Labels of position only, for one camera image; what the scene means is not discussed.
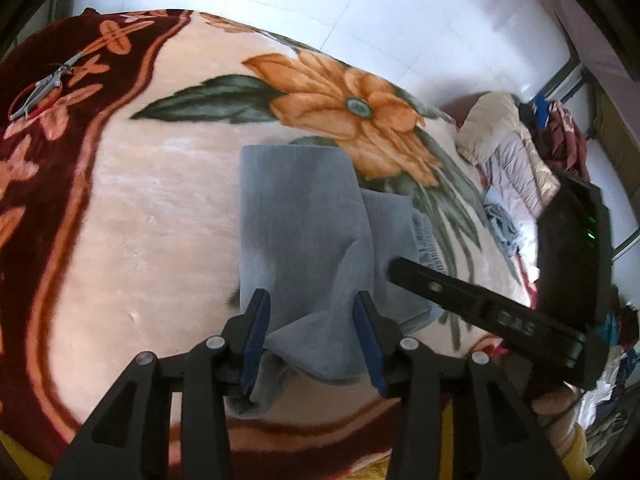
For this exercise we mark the pile of dark clothes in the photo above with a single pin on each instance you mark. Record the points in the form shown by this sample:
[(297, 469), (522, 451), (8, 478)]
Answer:
[(565, 130)]

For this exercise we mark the small grey-blue folded cloth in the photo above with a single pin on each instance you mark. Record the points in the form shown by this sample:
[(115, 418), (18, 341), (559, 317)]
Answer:
[(502, 225)]

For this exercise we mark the pink puffer jacket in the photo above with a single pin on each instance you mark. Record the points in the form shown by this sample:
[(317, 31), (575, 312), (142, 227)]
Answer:
[(515, 170)]

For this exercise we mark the floral plush blanket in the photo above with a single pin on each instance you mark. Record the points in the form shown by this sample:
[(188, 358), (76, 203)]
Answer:
[(150, 235)]

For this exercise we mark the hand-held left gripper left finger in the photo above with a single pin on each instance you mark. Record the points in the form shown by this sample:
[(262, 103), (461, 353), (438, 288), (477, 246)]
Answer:
[(252, 345)]

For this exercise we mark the person's right forearm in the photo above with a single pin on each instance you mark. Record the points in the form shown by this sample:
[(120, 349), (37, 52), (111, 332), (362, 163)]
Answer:
[(570, 440)]

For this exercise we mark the beige puffer jacket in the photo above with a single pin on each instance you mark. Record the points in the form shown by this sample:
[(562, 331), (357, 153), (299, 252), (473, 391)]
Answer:
[(487, 120)]

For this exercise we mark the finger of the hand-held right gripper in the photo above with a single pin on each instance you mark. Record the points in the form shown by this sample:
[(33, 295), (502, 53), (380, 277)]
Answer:
[(470, 300)]

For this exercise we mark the person's right hand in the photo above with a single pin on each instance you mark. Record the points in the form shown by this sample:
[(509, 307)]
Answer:
[(550, 400)]

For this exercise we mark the pile of mixed clothes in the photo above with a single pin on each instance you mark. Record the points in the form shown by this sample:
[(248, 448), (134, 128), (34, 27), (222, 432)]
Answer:
[(622, 325)]

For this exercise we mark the green metal bed frame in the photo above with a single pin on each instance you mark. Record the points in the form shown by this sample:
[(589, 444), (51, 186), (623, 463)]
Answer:
[(565, 77)]

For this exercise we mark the scissors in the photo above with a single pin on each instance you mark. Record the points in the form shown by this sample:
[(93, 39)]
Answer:
[(47, 82)]

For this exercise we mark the grey-blue pants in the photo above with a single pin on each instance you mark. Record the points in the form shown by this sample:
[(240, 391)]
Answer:
[(300, 220)]

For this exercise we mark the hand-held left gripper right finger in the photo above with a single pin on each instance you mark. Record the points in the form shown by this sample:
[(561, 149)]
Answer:
[(370, 347)]

